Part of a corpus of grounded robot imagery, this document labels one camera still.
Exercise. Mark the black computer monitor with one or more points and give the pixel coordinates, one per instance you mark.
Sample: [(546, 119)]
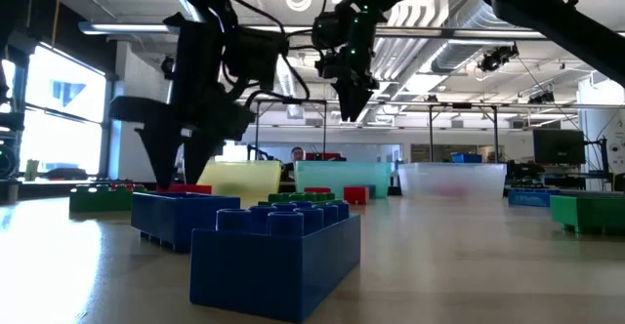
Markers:
[(559, 146)]

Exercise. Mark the black ceiling camera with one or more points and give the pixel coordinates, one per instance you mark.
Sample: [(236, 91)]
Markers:
[(498, 58)]

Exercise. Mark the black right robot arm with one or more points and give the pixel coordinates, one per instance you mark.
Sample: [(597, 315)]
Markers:
[(537, 2)]

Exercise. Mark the flat black object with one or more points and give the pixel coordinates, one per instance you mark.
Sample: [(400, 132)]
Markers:
[(67, 174)]

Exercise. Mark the small pale cup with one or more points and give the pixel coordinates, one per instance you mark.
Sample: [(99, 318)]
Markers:
[(32, 170)]

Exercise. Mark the silver ventilation duct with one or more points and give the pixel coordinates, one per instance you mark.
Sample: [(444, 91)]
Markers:
[(459, 46)]

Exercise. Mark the green toy brick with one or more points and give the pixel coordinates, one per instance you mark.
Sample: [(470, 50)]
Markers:
[(591, 213), (107, 201), (298, 198)]

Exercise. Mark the yellow plastic bin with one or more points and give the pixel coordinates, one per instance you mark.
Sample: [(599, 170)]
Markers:
[(244, 180)]

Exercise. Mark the red box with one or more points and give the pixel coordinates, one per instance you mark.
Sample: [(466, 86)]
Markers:
[(324, 156)]

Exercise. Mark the clear plastic bin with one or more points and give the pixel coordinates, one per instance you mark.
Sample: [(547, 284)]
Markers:
[(451, 173)]

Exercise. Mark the blue toy brick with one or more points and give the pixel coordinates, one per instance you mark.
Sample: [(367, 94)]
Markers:
[(254, 275), (176, 221), (532, 198)]

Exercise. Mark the blue storage crate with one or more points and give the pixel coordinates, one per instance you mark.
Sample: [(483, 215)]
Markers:
[(466, 158)]

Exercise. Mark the teal plastic bin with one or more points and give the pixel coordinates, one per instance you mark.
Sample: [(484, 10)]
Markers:
[(342, 175)]

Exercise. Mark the black metal rig frame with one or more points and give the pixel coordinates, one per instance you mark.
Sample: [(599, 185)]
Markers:
[(495, 133), (324, 129)]

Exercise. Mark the black machine frame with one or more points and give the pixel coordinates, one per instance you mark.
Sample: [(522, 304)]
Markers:
[(603, 163)]

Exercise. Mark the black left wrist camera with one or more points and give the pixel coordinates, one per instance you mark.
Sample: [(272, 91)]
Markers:
[(261, 58)]

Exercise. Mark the person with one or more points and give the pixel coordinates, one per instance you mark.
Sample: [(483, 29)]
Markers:
[(297, 154)]

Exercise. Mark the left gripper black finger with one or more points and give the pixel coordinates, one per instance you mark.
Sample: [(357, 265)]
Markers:
[(163, 153), (196, 155)]

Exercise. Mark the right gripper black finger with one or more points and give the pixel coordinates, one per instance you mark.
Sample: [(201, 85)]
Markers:
[(346, 99), (362, 99)]

